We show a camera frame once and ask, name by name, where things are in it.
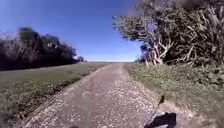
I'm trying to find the grey gravel path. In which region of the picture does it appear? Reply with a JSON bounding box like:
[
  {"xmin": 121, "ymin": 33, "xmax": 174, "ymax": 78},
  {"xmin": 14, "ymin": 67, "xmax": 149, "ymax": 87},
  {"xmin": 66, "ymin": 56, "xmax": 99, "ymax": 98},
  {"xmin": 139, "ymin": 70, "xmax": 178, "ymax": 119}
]
[{"xmin": 18, "ymin": 62, "xmax": 208, "ymax": 128}]

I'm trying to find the dark group of trees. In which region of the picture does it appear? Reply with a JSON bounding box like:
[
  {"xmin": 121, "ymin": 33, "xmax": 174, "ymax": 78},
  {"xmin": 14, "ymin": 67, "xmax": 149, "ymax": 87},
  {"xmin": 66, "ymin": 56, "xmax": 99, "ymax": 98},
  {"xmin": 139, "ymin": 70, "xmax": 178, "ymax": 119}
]
[{"xmin": 0, "ymin": 27, "xmax": 86, "ymax": 72}]

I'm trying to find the grass verge with weeds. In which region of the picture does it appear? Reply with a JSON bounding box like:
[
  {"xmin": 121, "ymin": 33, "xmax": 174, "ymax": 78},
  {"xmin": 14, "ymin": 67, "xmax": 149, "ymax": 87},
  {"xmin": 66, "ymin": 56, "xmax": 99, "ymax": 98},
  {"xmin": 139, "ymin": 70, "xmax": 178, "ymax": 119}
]
[{"xmin": 124, "ymin": 61, "xmax": 224, "ymax": 128}]

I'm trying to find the grass field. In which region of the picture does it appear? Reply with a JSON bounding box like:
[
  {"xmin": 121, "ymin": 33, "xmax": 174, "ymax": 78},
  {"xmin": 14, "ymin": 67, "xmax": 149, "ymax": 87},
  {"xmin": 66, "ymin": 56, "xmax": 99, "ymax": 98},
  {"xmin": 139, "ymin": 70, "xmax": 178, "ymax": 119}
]
[{"xmin": 0, "ymin": 61, "xmax": 113, "ymax": 128}]

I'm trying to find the clump of pale-branched trees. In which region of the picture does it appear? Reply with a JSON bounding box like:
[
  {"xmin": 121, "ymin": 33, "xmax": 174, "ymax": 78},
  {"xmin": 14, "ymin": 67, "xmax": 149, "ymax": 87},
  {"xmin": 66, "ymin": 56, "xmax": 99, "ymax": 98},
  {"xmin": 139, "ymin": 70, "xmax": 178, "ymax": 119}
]
[{"xmin": 112, "ymin": 0, "xmax": 224, "ymax": 68}]

